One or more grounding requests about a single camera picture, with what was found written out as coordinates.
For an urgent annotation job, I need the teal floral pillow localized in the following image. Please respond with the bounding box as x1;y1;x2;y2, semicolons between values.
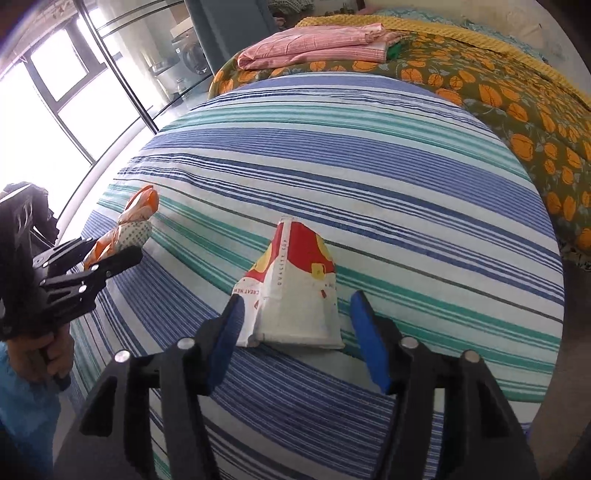
375;6;444;20

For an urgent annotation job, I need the pink folded bed sheet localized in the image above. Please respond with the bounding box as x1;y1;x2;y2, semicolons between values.
237;23;398;71

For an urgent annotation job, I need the orange patterned plastic bag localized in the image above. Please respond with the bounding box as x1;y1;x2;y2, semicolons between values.
83;185;160;271

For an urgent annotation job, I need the red yellow paper cup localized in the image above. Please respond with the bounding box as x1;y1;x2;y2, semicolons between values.
232;216;345;350

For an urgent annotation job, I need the person's left hand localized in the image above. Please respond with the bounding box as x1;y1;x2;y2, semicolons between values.
8;329;75;391

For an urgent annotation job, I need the washing machine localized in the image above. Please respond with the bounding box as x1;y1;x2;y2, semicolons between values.
178;39;209;77

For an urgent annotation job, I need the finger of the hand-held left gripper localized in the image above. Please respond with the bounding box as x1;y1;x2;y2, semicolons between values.
33;236;100;270
41;246;144;297

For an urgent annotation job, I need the black framed window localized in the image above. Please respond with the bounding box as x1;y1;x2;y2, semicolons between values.
0;18;153;222

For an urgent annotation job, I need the orange floral green duvet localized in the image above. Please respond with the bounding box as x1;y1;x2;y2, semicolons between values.
208;34;591;259

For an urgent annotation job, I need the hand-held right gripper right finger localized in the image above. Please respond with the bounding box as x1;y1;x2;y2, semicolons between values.
349;291;541;480

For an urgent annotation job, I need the black framed glass sliding door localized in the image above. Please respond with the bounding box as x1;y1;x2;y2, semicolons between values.
74;0;218;134

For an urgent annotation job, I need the yellow dotted blanket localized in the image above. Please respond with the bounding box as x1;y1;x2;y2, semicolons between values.
295;14;591;112

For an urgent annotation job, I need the blue green striped tablecloth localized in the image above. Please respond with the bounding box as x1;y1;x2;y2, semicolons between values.
69;71;566;480

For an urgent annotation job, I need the dark cloth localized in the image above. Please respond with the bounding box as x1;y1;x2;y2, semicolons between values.
0;182;60;245

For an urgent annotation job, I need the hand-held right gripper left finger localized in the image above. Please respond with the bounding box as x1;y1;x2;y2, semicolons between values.
54;294;246;480

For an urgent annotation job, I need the patterned bed skirt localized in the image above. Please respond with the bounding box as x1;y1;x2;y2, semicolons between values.
561;244;591;271

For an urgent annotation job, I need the blue grey curtain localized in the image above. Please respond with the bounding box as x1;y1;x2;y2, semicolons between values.
185;0;271;75

